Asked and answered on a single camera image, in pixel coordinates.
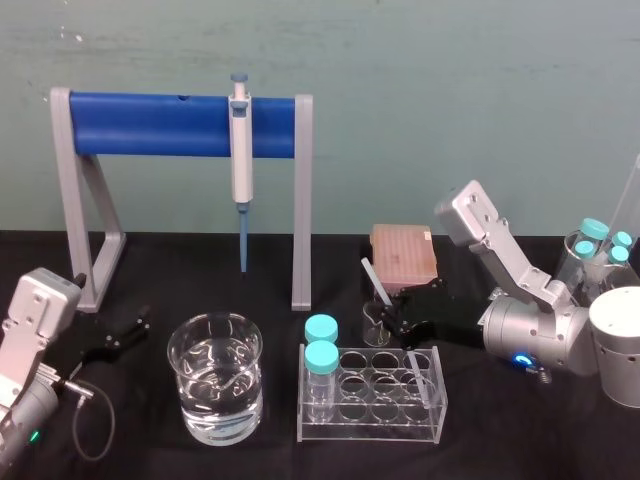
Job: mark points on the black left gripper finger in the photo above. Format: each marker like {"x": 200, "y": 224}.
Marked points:
{"x": 127, "y": 338}
{"x": 137, "y": 316}

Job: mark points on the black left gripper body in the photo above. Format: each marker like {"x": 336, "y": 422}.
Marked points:
{"x": 107, "y": 345}

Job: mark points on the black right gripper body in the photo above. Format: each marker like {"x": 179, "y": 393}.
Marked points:
{"x": 457, "y": 320}

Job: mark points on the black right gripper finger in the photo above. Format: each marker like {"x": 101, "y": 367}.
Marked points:
{"x": 420, "y": 296}
{"x": 410, "y": 327}

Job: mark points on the pale glass stirring rod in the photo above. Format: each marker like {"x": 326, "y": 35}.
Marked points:
{"x": 376, "y": 281}

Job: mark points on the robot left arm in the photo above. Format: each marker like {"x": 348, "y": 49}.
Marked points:
{"x": 30, "y": 340}

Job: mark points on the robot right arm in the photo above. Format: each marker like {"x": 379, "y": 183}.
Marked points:
{"x": 540, "y": 320}

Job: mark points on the small glass beaker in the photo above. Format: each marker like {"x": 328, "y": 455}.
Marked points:
{"x": 372, "y": 330}

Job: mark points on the brown pipette tip box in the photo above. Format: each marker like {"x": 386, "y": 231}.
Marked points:
{"x": 402, "y": 250}

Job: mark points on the clear tube with teal cap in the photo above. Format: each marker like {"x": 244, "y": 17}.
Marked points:
{"x": 321, "y": 356}
{"x": 321, "y": 327}

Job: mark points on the black table cloth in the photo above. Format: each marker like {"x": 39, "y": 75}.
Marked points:
{"x": 150, "y": 440}

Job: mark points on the clear acrylic tube rack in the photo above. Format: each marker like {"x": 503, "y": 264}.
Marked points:
{"x": 370, "y": 425}

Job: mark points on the large glass beaker with water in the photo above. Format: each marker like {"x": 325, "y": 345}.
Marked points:
{"x": 215, "y": 400}

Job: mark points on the glass beaker holding tubes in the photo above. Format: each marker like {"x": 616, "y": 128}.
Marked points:
{"x": 575, "y": 265}

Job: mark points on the large tube with teal cap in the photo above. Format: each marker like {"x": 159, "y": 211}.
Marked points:
{"x": 591, "y": 235}

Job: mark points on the grey and blue pipette stand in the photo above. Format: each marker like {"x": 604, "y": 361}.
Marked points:
{"x": 150, "y": 125}

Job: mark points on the white and blue pipette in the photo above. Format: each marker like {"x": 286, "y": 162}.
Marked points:
{"x": 241, "y": 150}

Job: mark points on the tall clear glass cylinder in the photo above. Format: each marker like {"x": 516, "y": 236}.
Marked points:
{"x": 629, "y": 195}

